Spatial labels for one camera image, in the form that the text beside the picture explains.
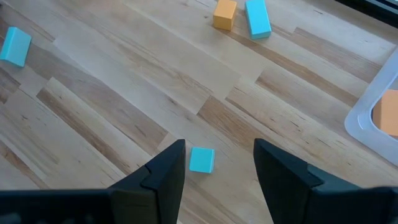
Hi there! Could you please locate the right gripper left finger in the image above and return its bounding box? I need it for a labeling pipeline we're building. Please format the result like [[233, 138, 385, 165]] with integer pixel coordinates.
[[0, 138, 187, 224]]

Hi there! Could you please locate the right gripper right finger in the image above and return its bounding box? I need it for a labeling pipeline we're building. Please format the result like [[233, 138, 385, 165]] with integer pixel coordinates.
[[253, 138, 398, 224]]

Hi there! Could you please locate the teal wooden cube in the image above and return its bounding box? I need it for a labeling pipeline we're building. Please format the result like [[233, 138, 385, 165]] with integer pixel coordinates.
[[188, 146, 216, 174]]

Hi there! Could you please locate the orange wooden block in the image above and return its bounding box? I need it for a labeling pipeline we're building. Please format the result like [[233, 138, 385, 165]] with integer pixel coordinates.
[[372, 89, 398, 138]]

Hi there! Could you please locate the long teal wooden block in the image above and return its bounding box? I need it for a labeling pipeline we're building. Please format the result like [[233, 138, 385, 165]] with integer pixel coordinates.
[[244, 0, 272, 40]]

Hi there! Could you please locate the clear plastic bin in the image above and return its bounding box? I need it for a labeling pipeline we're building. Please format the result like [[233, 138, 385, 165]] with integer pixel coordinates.
[[344, 46, 398, 167]]

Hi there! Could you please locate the orange wooden cube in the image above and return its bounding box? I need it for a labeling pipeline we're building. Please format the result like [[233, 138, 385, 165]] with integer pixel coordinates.
[[212, 0, 238, 32]]

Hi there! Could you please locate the black aluminium frame rail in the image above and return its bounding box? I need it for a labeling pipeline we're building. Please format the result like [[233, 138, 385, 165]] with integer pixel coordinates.
[[334, 0, 398, 29]]

